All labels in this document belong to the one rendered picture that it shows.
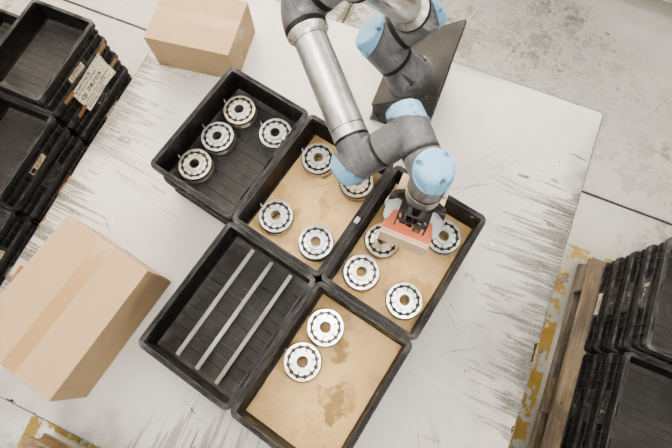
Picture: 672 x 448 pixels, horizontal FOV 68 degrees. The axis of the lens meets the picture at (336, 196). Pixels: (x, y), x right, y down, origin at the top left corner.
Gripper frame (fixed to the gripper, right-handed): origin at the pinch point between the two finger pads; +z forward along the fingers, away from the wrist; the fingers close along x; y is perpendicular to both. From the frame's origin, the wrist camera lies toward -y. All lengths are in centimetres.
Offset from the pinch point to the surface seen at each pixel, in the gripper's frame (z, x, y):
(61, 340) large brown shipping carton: 19, -73, 63
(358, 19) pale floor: 110, -64, -128
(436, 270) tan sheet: 26.9, 12.4, 4.8
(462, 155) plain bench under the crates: 40, 9, -39
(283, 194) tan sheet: 26.8, -38.1, 1.0
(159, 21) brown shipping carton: 24, -102, -38
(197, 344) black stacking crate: 27, -42, 50
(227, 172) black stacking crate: 27, -57, 1
